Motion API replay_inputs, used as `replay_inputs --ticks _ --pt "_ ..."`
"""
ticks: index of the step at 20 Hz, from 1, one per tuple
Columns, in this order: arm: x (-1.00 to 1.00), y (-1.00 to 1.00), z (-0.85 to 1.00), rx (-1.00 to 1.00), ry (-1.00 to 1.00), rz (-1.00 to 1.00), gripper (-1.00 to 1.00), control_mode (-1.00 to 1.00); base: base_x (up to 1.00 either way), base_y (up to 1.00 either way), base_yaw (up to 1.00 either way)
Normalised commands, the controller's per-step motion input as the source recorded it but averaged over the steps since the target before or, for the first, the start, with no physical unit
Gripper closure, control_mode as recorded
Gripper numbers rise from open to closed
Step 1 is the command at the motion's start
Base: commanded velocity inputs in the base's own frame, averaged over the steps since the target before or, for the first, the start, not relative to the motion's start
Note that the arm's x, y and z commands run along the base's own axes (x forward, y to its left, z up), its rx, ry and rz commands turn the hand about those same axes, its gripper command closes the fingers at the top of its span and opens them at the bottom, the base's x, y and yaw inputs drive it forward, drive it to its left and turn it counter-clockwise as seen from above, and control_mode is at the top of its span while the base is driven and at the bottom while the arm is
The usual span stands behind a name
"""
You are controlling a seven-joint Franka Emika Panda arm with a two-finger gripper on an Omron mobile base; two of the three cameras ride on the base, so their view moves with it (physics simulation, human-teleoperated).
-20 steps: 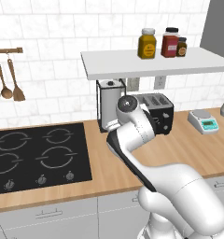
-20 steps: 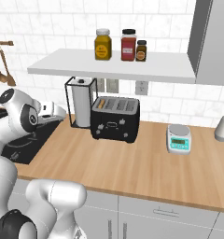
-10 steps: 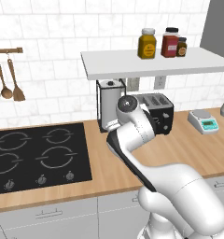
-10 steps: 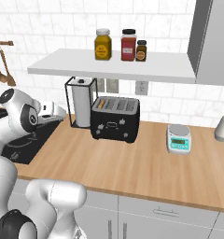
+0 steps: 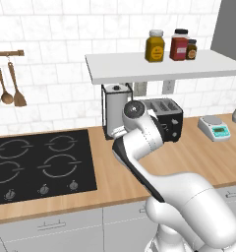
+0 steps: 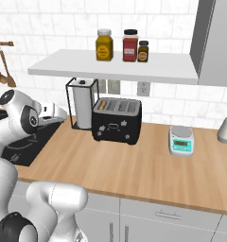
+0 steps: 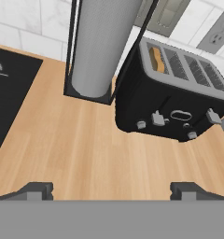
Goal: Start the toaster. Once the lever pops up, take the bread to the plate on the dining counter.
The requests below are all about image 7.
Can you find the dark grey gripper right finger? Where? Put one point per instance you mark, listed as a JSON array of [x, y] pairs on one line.
[[187, 190]]

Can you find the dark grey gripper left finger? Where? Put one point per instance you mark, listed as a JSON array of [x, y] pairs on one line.
[[36, 190]]

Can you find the grey toaster lever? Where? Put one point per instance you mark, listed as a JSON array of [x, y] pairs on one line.
[[158, 118], [213, 116]]

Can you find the black four-slot toaster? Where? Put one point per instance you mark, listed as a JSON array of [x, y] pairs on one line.
[[166, 102]]

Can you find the brown bread slice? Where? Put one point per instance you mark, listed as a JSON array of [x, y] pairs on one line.
[[157, 59]]

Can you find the black hob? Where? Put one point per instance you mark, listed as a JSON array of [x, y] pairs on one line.
[[9, 96]]

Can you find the black paper towel holder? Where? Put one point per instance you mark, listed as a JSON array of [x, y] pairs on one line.
[[86, 93]]

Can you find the grey paper towel roll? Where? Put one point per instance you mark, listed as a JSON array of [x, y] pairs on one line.
[[101, 46]]

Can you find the grey wall socket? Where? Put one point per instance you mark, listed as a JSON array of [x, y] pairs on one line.
[[218, 31]]

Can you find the grey wall switch plate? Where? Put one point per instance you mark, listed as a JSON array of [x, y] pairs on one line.
[[162, 15]]

